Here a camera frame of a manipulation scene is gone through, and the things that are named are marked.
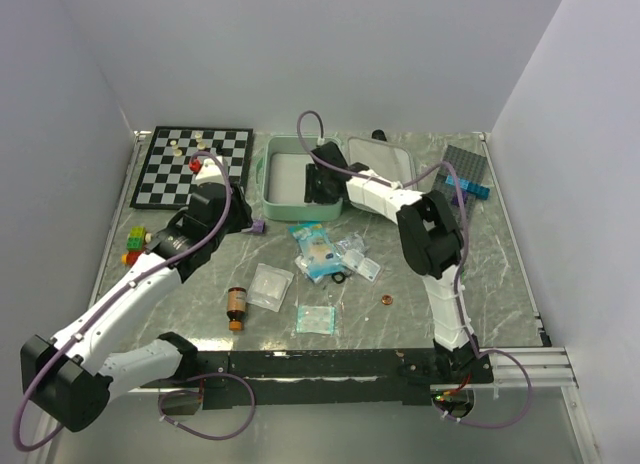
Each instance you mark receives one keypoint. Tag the clear alcohol pad packets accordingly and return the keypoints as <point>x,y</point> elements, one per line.
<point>352,241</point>

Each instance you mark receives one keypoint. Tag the white blue bandage roll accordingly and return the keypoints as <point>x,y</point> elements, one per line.
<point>302,264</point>

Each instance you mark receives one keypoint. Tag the black white chessboard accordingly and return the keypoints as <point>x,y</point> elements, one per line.
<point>165,182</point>

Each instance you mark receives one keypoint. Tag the cream chess pawn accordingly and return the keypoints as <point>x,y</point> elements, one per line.
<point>177,152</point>

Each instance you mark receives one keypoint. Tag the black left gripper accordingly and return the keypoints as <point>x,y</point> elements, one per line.
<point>241,209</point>

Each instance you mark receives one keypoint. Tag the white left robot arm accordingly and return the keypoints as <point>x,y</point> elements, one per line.
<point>73,375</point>

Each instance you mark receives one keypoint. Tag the cream chess piece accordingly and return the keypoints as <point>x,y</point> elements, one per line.
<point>200,142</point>

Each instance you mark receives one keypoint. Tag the white gauze packet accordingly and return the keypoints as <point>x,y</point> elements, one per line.
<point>269,287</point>

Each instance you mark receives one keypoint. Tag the brown orange-cap bottle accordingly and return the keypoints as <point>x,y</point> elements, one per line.
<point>236,308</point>

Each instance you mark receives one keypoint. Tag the green lego block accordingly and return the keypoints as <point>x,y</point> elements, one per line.
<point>136,238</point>

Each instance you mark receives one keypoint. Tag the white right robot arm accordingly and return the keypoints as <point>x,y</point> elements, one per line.
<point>433,246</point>

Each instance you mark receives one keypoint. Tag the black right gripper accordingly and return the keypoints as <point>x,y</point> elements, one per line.
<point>310,192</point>

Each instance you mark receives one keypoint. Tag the mint green medicine case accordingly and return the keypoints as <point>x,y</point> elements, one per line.
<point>294,188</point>

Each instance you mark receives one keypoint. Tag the grey lego baseplate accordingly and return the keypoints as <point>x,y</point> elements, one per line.
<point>469,166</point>

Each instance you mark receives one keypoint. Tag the blue cotton swab pack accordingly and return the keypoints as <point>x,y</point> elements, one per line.
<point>318,252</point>

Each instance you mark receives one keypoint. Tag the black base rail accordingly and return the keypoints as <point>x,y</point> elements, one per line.
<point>304,377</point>

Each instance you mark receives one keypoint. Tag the small black scissors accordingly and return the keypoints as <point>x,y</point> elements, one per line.
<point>340,277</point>

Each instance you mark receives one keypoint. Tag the blue lego bricks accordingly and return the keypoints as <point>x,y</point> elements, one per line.
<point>468,187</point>

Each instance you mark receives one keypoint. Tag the purple glitter microphone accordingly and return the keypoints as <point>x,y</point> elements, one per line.
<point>258,227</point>

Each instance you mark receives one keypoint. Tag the purple lego brick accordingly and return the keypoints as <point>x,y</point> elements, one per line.
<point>456,202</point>

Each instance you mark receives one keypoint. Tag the red yellow toy car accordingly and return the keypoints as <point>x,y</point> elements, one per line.
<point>130,257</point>

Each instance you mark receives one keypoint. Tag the teal plaster packet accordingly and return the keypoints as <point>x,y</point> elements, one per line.
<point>315,320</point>

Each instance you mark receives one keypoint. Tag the black flashlight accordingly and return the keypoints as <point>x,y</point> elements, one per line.
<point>379,134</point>

